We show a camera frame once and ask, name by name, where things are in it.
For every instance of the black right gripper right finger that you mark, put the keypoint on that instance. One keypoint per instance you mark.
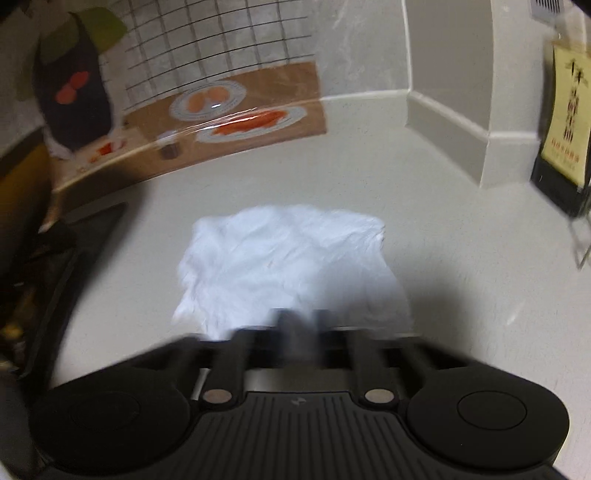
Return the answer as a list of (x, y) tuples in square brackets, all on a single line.
[(368, 380)]

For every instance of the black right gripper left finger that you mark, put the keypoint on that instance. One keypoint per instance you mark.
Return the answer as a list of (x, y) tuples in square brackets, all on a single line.
[(249, 349)]

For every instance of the white tissue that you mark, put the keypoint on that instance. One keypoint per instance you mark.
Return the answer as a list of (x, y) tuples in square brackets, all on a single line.
[(238, 271)]

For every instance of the soy sauce bottle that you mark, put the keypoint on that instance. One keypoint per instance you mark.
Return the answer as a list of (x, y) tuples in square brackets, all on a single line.
[(562, 167)]

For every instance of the metal wire trivet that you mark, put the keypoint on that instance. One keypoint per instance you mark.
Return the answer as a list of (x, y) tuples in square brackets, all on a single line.
[(580, 230)]

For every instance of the grey wall vent grille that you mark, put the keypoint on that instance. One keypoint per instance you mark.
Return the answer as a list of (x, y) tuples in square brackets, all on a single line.
[(546, 11)]

